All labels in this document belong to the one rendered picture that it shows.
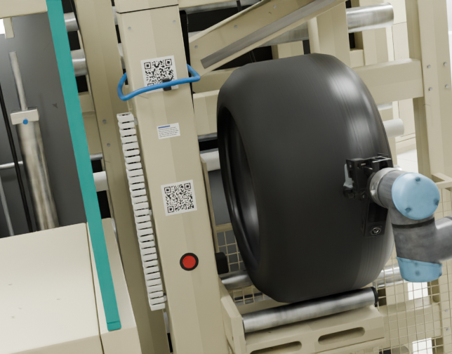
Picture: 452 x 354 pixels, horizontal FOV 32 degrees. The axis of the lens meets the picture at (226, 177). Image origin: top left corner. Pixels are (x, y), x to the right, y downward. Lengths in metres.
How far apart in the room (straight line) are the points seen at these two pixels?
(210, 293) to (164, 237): 0.19
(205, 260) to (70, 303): 0.74
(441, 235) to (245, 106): 0.57
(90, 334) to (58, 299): 0.16
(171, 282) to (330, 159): 0.50
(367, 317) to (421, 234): 0.60
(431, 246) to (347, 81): 0.54
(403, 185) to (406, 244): 0.11
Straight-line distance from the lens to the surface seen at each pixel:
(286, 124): 1.72
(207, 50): 2.22
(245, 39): 2.23
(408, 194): 1.37
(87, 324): 1.14
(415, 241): 1.42
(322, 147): 1.72
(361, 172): 1.57
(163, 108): 1.81
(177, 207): 1.86
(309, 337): 1.94
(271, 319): 1.92
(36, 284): 1.33
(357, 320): 1.97
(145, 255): 1.90
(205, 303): 1.95
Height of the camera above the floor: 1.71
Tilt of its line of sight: 14 degrees down
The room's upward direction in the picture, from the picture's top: 8 degrees counter-clockwise
